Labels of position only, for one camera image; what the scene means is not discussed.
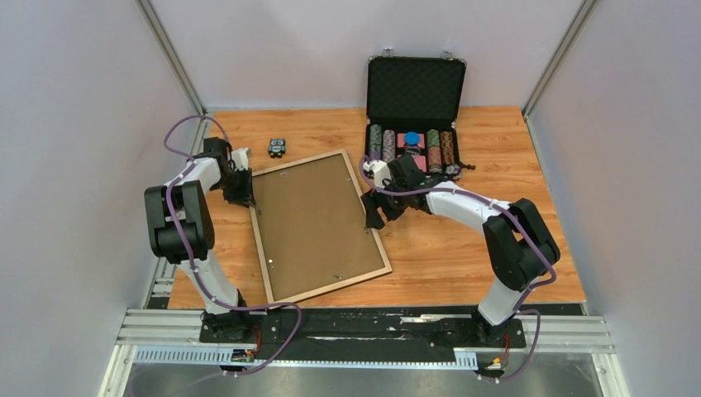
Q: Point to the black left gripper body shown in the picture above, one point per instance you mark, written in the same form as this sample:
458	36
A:
230	184

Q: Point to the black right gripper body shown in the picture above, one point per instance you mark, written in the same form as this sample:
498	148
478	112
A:
398	204

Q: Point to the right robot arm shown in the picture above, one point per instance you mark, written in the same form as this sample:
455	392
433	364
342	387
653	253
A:
522	251

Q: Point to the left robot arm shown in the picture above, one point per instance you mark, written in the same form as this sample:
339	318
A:
180	226

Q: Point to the small blue owl toy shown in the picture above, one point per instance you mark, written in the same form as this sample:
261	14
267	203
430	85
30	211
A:
277	147

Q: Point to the dark green chip column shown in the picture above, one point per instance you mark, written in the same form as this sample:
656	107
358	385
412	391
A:
375	142

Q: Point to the green poker chip column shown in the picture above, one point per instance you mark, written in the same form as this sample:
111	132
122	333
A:
434	164

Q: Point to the red playing card deck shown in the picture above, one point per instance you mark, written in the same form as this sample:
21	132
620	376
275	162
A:
400	142

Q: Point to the grey purple chip column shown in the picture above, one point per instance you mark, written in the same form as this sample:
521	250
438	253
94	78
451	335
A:
388	145

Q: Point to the blue poker chip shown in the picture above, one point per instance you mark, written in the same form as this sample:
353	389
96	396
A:
411	139

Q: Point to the orange brown chip column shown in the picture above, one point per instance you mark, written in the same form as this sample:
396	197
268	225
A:
448	153

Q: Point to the black poker chip case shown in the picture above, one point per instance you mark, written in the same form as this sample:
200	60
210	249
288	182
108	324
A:
415	94

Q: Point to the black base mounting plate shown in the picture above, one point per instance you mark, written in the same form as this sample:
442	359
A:
401	334

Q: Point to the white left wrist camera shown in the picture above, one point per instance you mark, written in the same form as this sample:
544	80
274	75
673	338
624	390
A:
240	158

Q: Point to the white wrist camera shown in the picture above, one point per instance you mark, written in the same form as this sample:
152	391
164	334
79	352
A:
240	158
380	173

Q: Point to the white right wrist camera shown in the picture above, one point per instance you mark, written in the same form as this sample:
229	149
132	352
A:
380	173

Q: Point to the black frame stand piece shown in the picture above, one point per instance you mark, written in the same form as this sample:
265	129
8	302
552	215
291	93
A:
466	166

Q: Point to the aluminium front rail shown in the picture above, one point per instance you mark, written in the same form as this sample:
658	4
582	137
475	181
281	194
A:
171	336

